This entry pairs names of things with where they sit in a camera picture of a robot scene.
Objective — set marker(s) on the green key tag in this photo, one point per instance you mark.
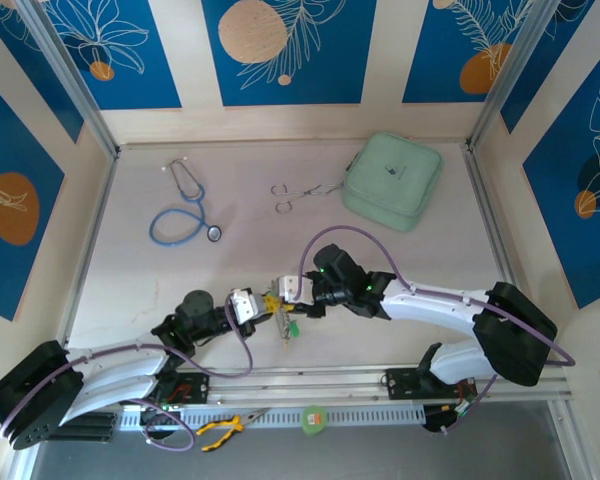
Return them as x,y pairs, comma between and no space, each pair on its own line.
294,329

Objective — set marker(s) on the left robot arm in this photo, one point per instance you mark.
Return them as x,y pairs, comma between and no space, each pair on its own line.
120,352

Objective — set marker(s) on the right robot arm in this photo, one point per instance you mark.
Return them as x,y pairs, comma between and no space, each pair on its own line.
430,302

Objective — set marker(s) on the blue stethoscope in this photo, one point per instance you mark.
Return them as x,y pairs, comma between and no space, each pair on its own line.
214,232

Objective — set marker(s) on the metal forceps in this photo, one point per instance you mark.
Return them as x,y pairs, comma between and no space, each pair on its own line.
306,191

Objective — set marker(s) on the round green tape roll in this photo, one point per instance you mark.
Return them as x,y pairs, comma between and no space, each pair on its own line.
313,419

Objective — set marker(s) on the mint green zip pouch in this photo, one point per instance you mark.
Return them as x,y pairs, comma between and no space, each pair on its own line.
395,170

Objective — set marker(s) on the black ribbed block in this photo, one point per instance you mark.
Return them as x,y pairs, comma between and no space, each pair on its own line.
97,427

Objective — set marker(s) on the grey metal shelf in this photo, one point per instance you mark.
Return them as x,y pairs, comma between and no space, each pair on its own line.
380,455

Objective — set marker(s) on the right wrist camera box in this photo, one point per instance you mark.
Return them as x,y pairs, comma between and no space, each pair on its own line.
292,289

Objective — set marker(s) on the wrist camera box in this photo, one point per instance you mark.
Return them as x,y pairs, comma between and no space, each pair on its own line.
292,289
246,305

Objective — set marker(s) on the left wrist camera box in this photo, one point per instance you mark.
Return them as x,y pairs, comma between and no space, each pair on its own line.
246,305

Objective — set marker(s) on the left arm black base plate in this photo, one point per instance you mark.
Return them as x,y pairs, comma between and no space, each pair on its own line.
195,387

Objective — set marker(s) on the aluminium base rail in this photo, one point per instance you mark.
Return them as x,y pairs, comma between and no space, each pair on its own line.
305,380

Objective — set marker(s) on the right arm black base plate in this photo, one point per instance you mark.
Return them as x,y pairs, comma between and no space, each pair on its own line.
400,384

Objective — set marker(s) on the aluminium side rail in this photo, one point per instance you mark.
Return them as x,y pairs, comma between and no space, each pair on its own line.
485,200
97,210

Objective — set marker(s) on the aluminium corner post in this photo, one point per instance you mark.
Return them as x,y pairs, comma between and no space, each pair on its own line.
515,65
65,70

